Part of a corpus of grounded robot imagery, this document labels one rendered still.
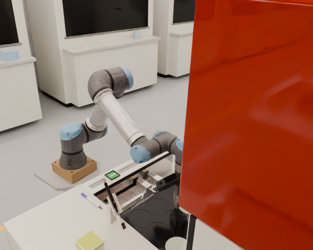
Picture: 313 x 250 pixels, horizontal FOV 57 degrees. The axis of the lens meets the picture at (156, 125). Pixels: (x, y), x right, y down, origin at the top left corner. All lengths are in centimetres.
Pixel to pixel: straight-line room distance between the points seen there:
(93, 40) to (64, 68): 61
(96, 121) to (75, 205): 49
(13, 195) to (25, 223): 176
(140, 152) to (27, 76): 297
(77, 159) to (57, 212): 43
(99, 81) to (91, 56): 305
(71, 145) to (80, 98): 282
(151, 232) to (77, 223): 30
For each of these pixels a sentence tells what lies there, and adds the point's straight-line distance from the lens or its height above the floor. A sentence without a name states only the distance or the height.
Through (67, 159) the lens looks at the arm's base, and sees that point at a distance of 166.
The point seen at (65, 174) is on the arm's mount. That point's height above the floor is 86.
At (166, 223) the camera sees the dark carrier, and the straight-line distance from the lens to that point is 131.
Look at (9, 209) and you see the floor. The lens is 291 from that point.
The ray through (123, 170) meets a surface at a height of 96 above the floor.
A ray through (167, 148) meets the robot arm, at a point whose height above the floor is 121.
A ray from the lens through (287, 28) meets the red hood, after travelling 58.
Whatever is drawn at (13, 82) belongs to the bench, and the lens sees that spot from 389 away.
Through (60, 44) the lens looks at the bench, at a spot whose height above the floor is 95.
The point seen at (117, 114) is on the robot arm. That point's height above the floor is 133.
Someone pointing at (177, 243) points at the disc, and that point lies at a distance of 125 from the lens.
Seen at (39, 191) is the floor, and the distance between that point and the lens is 301.
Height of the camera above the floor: 185
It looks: 27 degrees down
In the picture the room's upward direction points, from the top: 2 degrees clockwise
